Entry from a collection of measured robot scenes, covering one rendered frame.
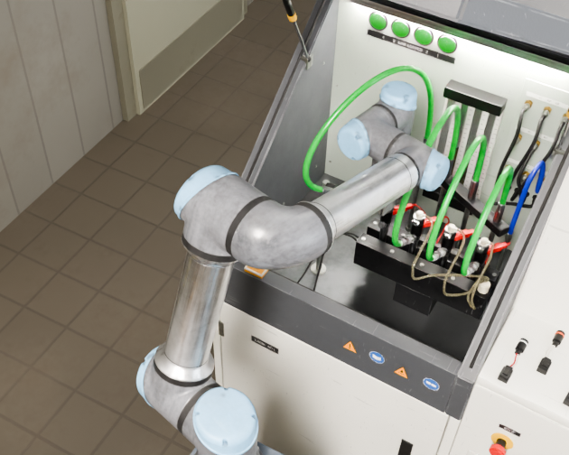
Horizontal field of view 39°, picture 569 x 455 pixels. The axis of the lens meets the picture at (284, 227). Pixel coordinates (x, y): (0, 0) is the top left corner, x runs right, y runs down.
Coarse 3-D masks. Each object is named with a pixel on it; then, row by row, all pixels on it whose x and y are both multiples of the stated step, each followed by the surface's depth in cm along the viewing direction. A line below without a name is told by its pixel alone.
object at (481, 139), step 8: (480, 136) 169; (472, 144) 166; (480, 144) 176; (472, 152) 165; (480, 152) 178; (464, 160) 165; (480, 160) 180; (464, 168) 164; (480, 168) 183; (456, 176) 164; (456, 184) 164; (472, 184) 187; (448, 192) 164; (472, 192) 188; (448, 200) 164; (440, 208) 165; (440, 216) 165; (440, 224) 165; (432, 232) 166; (432, 240) 167; (432, 248) 168; (440, 248) 184; (432, 256) 172; (440, 256) 180
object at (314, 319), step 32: (256, 288) 194; (288, 288) 189; (288, 320) 195; (320, 320) 188; (352, 320) 183; (352, 352) 189; (384, 352) 182; (416, 352) 177; (416, 384) 183; (448, 384) 177
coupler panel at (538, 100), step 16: (528, 80) 181; (528, 96) 183; (544, 96) 181; (560, 96) 179; (528, 112) 186; (544, 112) 181; (560, 112) 182; (512, 128) 191; (528, 128) 189; (544, 128) 186; (528, 144) 192; (544, 144) 189; (512, 160) 197; (544, 176) 195
